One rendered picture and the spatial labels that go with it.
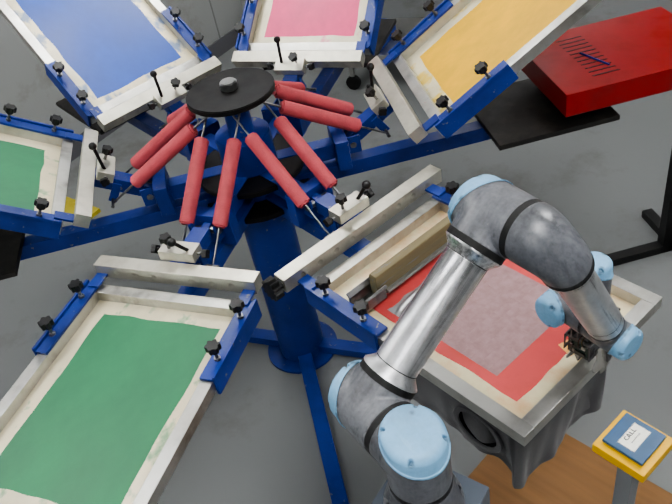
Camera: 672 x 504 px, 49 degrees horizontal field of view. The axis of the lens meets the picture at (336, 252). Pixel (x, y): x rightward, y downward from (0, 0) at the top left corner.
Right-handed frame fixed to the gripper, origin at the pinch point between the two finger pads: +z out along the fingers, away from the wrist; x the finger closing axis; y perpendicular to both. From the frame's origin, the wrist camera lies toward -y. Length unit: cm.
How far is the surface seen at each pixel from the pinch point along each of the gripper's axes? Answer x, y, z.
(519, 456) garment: -7.5, 18.7, 28.0
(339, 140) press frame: -121, -26, -7
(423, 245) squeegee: -58, -2, -7
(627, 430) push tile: 17.0, 11.3, 1.1
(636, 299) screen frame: -3.3, -25.5, 0.2
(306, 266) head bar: -80, 25, -5
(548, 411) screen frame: 1.6, 19.7, -0.8
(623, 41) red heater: -73, -128, -13
